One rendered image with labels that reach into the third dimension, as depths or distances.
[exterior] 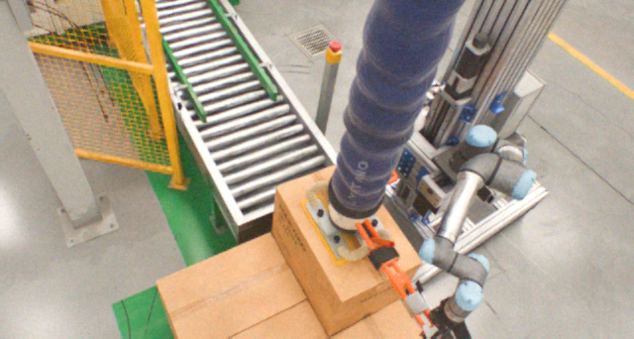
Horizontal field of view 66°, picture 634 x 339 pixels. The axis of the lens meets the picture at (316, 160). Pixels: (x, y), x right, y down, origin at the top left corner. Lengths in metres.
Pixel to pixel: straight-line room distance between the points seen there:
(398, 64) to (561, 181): 2.92
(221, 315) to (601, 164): 3.19
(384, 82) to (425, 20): 0.23
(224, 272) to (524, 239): 2.09
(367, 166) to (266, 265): 0.99
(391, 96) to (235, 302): 1.36
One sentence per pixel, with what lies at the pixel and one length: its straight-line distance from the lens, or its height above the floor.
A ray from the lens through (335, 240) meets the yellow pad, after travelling 2.06.
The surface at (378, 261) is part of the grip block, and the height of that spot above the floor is 1.09.
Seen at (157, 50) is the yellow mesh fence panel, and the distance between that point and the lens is 2.54.
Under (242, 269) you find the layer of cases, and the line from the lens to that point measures 2.46.
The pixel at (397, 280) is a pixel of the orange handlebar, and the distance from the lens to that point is 1.92.
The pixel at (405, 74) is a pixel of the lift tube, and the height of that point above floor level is 1.91.
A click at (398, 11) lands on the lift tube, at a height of 2.09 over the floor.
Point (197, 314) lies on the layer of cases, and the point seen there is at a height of 0.54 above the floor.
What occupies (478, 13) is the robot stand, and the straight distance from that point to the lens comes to 2.25.
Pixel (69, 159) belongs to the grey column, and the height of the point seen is 0.65.
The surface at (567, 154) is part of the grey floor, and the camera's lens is 4.34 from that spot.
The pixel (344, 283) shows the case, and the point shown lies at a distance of 2.03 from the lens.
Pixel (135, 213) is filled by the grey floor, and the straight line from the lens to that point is 3.33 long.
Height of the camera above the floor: 2.77
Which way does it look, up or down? 52 degrees down
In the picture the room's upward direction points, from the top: 11 degrees clockwise
